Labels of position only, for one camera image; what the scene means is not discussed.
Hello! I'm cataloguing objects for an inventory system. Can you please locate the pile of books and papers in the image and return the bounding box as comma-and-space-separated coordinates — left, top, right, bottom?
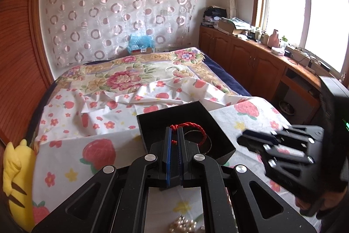
201, 6, 251, 35

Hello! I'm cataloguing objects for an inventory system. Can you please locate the wooden sideboard cabinet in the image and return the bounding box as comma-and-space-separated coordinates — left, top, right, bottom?
199, 26, 321, 123

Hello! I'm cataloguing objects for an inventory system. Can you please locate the red string bracelet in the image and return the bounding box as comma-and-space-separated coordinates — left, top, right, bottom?
170, 122, 208, 147

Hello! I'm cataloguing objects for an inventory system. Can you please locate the pink circle pattern curtain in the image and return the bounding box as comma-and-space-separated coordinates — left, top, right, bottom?
42, 0, 197, 67

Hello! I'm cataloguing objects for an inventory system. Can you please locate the pink bottle on sideboard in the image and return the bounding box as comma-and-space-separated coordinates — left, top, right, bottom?
267, 29, 280, 48

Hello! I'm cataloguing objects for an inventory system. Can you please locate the yellow plush toy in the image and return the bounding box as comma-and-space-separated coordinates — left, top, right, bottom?
2, 139, 36, 232

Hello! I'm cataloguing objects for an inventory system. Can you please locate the white pearl necklace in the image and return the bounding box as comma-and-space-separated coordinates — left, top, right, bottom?
168, 215, 205, 233

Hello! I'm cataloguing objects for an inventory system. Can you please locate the window with wooden frame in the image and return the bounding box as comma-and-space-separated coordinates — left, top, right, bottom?
258, 0, 348, 81

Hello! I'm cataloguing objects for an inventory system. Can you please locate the black open jewelry box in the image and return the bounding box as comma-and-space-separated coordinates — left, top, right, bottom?
137, 101, 236, 165

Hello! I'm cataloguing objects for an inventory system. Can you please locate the blue plush toy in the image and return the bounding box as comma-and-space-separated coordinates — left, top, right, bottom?
127, 35, 154, 54

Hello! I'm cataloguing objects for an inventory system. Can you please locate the person's right hand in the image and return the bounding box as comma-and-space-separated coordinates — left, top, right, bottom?
295, 187, 348, 211

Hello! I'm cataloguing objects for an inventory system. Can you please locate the floral peony blanket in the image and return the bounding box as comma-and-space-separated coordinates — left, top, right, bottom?
54, 47, 241, 95

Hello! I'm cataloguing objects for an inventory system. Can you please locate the strawberry flower print sheet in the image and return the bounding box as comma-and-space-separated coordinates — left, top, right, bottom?
31, 77, 301, 233

